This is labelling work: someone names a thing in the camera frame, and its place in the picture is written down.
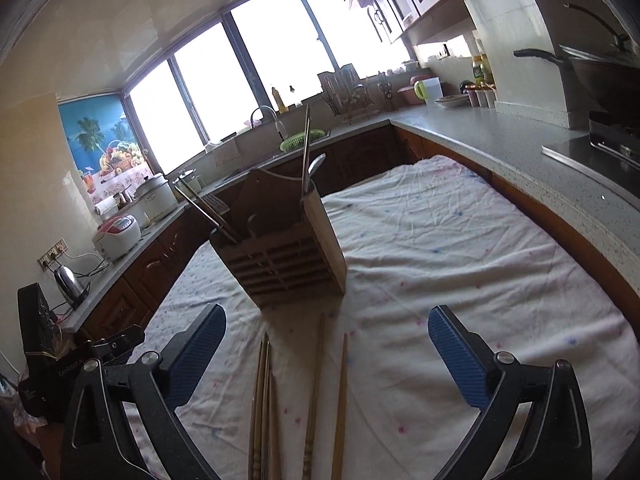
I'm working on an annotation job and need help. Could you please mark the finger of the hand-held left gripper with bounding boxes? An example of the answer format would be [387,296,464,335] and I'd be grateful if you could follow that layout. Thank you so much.
[90,325,146,361]

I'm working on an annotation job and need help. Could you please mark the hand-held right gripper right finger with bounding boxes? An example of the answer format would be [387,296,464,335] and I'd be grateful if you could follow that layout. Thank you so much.
[427,304,594,480]

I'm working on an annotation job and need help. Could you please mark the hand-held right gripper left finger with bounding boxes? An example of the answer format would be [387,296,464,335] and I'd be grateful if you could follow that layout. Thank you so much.
[60,303,228,480]

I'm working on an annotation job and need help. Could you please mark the ringed bamboo chopstick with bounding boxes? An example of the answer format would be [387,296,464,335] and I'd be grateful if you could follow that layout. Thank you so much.
[304,312,326,480]

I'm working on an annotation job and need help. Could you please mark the wooden utensil holder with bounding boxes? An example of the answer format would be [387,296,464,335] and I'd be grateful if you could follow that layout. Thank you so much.
[209,169,348,309]

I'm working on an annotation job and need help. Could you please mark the dark wooden chopstick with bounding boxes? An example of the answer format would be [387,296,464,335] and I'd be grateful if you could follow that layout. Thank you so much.
[174,185,240,245]
[177,187,241,244]

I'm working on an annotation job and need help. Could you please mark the metal chopstick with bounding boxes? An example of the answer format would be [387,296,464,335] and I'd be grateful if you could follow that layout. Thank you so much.
[301,102,313,200]
[299,110,310,201]

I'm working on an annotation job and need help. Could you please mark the metal spoon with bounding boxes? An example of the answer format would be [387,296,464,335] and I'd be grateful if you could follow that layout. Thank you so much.
[306,153,327,186]

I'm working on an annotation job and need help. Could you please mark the steel electric kettle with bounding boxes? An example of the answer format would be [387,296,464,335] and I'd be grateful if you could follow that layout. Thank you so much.
[53,264,92,310]

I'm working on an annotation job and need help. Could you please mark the wooden lower cabinets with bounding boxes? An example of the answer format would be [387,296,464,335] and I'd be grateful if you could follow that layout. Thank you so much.
[75,125,640,341]

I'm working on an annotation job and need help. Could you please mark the white dotted tablecloth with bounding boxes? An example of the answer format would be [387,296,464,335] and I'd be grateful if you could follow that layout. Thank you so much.
[122,154,640,480]

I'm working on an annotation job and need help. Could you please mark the pink white rice cooker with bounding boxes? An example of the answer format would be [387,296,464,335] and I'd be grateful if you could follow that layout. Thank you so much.
[92,214,142,262]

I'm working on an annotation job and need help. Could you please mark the beach print window blind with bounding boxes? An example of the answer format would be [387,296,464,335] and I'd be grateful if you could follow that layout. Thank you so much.
[57,91,152,206]

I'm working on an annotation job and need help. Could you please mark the white dish cloth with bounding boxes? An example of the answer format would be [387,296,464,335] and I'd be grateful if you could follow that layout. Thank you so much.
[214,137,242,167]

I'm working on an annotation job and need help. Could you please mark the grey kitchen countertop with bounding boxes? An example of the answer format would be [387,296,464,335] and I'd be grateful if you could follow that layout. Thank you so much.
[47,105,640,331]

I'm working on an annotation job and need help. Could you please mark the green plastic basket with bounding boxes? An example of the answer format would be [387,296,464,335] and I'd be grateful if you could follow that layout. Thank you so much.
[279,129,327,152]

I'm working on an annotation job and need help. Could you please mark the chrome sink faucet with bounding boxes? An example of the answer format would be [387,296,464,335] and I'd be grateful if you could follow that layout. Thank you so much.
[249,105,287,143]

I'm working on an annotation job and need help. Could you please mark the gas stove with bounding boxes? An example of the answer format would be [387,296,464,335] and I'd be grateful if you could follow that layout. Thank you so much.
[541,110,640,201]

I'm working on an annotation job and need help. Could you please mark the pink plastic container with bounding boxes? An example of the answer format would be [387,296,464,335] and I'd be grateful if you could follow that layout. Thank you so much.
[397,75,426,107]

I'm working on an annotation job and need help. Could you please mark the black knife block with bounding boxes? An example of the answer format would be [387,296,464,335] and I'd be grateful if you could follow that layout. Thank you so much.
[377,72,397,112]

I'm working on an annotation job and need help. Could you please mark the metal dish rack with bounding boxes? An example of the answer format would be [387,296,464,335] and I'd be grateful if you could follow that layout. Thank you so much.
[317,63,381,125]

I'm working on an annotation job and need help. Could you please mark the kitchen window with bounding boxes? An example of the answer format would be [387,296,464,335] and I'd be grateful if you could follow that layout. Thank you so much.
[122,0,416,176]

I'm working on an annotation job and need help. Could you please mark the black wok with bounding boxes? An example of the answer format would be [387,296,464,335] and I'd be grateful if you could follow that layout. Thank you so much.
[513,2,640,116]

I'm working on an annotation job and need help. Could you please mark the white wall socket strip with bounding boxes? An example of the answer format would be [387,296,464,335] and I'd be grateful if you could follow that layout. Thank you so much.
[37,239,68,272]

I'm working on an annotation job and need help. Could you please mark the white jug green handle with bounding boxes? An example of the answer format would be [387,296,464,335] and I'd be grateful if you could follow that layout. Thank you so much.
[413,78,444,106]

